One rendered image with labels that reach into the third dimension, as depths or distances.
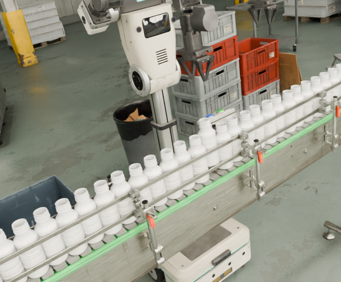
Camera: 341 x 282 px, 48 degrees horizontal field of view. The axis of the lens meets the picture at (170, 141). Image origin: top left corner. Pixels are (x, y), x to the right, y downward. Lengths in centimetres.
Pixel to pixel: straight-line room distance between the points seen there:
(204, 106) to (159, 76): 185
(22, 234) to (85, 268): 21
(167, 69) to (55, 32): 898
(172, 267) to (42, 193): 80
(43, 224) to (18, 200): 63
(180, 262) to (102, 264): 99
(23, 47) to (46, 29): 202
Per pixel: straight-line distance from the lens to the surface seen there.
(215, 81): 370
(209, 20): 112
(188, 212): 128
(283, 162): 157
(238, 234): 224
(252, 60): 418
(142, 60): 178
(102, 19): 171
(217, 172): 136
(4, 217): 171
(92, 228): 113
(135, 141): 294
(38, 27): 1055
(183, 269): 208
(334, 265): 246
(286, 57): 451
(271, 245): 255
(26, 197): 170
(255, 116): 143
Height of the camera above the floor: 172
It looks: 26 degrees down
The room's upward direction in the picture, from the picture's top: 10 degrees counter-clockwise
